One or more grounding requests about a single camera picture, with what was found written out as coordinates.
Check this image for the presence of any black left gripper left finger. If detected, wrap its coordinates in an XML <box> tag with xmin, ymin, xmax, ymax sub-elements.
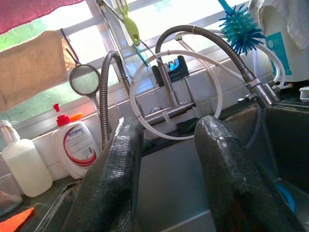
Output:
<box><xmin>61</xmin><ymin>116</ymin><xmax>144</xmax><ymax>232</ymax></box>

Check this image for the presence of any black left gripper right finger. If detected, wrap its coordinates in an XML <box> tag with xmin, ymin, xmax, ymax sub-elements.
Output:
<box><xmin>194</xmin><ymin>115</ymin><xmax>305</xmax><ymax>232</ymax></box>

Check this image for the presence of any white soap bottle red pump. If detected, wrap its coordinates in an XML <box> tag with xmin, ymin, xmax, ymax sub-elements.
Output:
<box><xmin>52</xmin><ymin>103</ymin><xmax>100</xmax><ymax>179</ymax></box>

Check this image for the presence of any blue plastic bowl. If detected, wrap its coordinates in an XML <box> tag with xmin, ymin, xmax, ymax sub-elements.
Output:
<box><xmin>275</xmin><ymin>180</ymin><xmax>296</xmax><ymax>213</ymax></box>

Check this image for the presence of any stainless steel sink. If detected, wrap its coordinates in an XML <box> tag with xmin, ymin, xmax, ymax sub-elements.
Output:
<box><xmin>36</xmin><ymin>95</ymin><xmax>309</xmax><ymax>232</ymax></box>

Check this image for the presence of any translucent white pump bottle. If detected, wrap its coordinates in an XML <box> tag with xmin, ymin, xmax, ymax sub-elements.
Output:
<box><xmin>0</xmin><ymin>120</ymin><xmax>53</xmax><ymax>198</ymax></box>

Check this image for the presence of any steel faucet bar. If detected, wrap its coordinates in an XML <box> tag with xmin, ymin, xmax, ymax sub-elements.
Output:
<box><xmin>135</xmin><ymin>65</ymin><xmax>196</xmax><ymax>124</ymax></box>

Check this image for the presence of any round metal mesh strainer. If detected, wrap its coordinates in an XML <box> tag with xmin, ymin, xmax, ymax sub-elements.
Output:
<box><xmin>69</xmin><ymin>64</ymin><xmax>102</xmax><ymax>119</ymax></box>

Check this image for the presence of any orange cloth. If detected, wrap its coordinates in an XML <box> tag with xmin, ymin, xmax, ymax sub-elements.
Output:
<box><xmin>0</xmin><ymin>207</ymin><xmax>36</xmax><ymax>232</ymax></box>

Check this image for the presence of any thin white tube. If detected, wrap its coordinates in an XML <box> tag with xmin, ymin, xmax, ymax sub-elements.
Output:
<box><xmin>175</xmin><ymin>30</ymin><xmax>287</xmax><ymax>90</ymax></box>

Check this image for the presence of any black blue knife sharpener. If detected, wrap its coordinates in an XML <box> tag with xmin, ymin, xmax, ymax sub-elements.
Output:
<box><xmin>151</xmin><ymin>55</ymin><xmax>190</xmax><ymax>87</ymax></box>

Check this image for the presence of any white water filter teal label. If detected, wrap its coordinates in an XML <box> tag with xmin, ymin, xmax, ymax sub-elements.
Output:
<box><xmin>262</xmin><ymin>0</ymin><xmax>309</xmax><ymax>83</ymax></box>

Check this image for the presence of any tan hanging cloth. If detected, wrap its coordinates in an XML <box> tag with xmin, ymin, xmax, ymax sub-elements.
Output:
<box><xmin>0</xmin><ymin>30</ymin><xmax>78</xmax><ymax>113</ymax></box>

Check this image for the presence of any blue bottle brush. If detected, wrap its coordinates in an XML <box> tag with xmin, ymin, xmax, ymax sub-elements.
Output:
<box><xmin>217</xmin><ymin>0</ymin><xmax>266</xmax><ymax>56</ymax></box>

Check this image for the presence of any white cloth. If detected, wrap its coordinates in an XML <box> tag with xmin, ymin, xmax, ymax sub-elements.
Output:
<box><xmin>248</xmin><ymin>0</ymin><xmax>309</xmax><ymax>50</ymax></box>

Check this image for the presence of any red hanging cloth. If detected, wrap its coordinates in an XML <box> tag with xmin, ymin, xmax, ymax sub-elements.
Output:
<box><xmin>0</xmin><ymin>0</ymin><xmax>85</xmax><ymax>36</ymax></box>

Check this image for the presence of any white looped hose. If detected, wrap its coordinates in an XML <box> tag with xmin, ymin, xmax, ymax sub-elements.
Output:
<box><xmin>129</xmin><ymin>49</ymin><xmax>223</xmax><ymax>141</ymax></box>

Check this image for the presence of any steel flexible hose with connector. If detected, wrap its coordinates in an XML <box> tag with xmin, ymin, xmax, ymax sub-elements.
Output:
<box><xmin>155</xmin><ymin>25</ymin><xmax>282</xmax><ymax>109</ymax></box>

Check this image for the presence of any green handled peeler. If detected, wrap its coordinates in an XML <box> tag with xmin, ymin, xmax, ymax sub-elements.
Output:
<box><xmin>115</xmin><ymin>0</ymin><xmax>140</xmax><ymax>46</ymax></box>

